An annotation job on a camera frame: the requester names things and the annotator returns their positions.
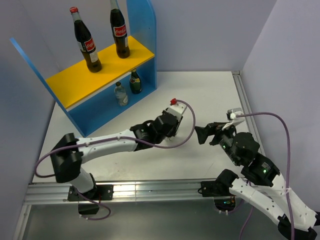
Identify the cola bottle with red cap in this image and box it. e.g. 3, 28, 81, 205
69, 6, 102, 73

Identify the green Perrier glass bottle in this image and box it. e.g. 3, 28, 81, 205
129, 69, 142, 94

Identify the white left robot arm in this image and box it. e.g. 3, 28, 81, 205
50, 103, 186, 200

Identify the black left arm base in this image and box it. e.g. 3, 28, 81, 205
67, 184, 114, 221

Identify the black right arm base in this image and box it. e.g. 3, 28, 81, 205
197, 180, 244, 215

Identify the aluminium table edge rail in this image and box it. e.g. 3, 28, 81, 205
231, 71, 265, 155

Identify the aluminium front mounting rail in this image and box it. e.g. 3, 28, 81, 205
23, 178, 287, 206

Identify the cola bottle without cap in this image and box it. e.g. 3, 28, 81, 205
109, 0, 130, 59

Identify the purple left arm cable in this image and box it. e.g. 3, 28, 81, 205
34, 99, 196, 221

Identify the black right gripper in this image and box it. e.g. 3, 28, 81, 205
193, 119, 241, 165

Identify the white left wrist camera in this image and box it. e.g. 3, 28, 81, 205
165, 98, 187, 122

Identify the blue and yellow shelf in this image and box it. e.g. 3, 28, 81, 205
10, 0, 157, 137

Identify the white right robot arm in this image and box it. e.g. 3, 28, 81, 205
195, 122, 320, 240

